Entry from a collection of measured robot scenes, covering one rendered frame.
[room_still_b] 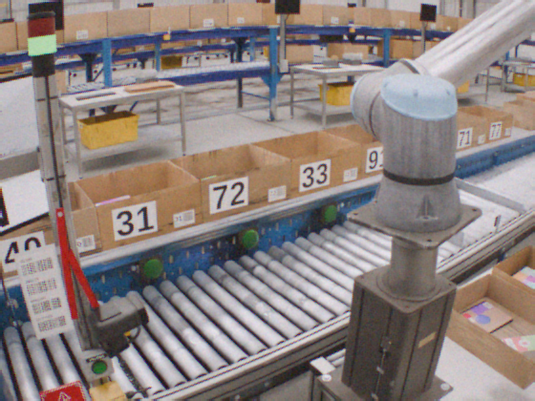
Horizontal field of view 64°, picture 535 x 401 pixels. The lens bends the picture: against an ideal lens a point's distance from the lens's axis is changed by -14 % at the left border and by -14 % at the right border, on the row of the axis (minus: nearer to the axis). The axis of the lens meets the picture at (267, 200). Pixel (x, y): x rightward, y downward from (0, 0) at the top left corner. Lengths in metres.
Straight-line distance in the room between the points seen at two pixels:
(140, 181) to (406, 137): 1.27
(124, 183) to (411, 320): 1.27
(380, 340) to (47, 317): 0.70
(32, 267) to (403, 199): 0.71
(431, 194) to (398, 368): 0.39
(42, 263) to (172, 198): 0.84
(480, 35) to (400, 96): 0.35
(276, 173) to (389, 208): 1.00
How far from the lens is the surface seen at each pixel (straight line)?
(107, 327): 0.98
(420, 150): 0.90
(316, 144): 2.39
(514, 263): 1.87
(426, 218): 0.95
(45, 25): 0.85
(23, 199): 1.01
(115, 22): 6.26
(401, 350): 1.06
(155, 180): 1.97
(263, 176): 1.86
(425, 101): 0.89
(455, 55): 1.13
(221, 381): 1.31
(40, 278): 0.95
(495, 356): 1.40
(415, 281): 1.04
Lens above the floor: 1.64
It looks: 22 degrees down
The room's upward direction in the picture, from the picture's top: straight up
